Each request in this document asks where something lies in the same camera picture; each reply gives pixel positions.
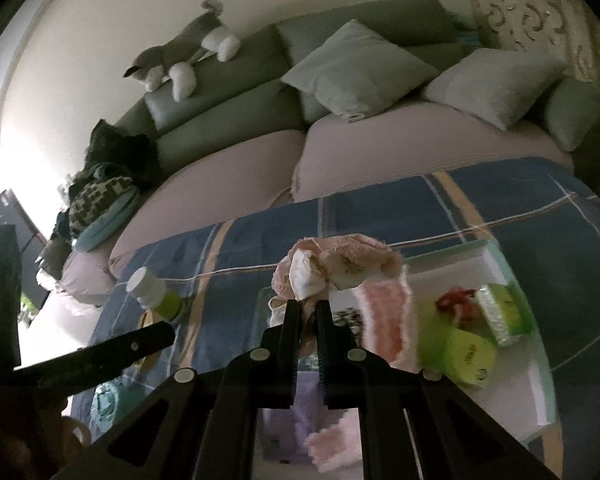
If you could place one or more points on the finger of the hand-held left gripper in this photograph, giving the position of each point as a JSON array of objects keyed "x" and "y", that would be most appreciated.
[{"x": 105, "y": 355}]

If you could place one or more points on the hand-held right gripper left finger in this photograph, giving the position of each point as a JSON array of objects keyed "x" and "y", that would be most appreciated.
[{"x": 290, "y": 350}]

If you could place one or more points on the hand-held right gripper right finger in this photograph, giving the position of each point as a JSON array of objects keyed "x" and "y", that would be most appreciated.
[{"x": 325, "y": 355}]

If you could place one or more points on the leopard print cloth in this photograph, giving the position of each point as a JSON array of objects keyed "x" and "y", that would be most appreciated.
[{"x": 347, "y": 319}]

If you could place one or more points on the teal wet wipes pack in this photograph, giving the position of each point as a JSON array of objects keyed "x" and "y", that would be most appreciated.
[{"x": 107, "y": 402}]

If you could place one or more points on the pink striped fluffy sock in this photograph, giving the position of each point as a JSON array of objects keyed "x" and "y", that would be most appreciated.
[{"x": 387, "y": 315}]

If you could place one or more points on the purple cloth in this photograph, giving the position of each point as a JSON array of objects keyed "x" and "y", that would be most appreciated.
[{"x": 290, "y": 425}]

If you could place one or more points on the pale pink fluffy sock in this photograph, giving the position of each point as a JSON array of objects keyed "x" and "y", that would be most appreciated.
[{"x": 335, "y": 442}]

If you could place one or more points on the pink lace cloth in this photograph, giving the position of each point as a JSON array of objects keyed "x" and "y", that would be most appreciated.
[{"x": 345, "y": 260}]

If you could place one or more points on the yellow-green box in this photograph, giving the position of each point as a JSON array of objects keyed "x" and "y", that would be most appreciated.
[{"x": 460, "y": 355}]

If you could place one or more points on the red scrunchie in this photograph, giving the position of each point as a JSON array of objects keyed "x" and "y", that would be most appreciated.
[{"x": 455, "y": 299}]

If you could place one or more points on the green tissue pack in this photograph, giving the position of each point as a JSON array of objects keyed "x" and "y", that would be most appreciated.
[{"x": 505, "y": 315}]

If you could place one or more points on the white tray with green rim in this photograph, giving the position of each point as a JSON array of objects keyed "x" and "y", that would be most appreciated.
[{"x": 510, "y": 390}]

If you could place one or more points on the dark cabinet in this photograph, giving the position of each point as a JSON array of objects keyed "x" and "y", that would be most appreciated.
[{"x": 30, "y": 230}]

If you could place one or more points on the white bottle with green label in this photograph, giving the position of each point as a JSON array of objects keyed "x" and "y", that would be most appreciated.
[{"x": 152, "y": 292}]

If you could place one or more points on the pink sofa seat cushion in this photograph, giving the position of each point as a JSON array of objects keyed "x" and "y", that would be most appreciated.
[
  {"x": 87, "y": 277},
  {"x": 420, "y": 150},
  {"x": 215, "y": 180}
]

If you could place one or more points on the teal round cushion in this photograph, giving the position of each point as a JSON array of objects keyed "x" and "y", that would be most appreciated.
[{"x": 107, "y": 225}]

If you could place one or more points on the green black patterned knit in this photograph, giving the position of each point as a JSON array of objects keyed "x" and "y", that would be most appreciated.
[{"x": 100, "y": 200}]

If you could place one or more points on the dark cloth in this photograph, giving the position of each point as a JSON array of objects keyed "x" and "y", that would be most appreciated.
[{"x": 122, "y": 152}]

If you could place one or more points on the blue plaid blanket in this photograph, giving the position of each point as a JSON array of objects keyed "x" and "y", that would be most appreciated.
[{"x": 530, "y": 220}]

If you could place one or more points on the grey sofa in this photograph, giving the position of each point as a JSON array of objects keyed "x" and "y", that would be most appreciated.
[{"x": 240, "y": 105}]

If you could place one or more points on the light green throw pillow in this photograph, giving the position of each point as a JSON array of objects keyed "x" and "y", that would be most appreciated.
[{"x": 360, "y": 70}]

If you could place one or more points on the grey white plush dog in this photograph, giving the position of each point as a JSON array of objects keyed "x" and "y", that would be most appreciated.
[{"x": 180, "y": 55}]

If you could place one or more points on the pale grey throw pillow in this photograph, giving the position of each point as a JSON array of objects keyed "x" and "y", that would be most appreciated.
[{"x": 495, "y": 85}]

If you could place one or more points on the beige patterned curtain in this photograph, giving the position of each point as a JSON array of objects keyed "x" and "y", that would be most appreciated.
[{"x": 540, "y": 5}]

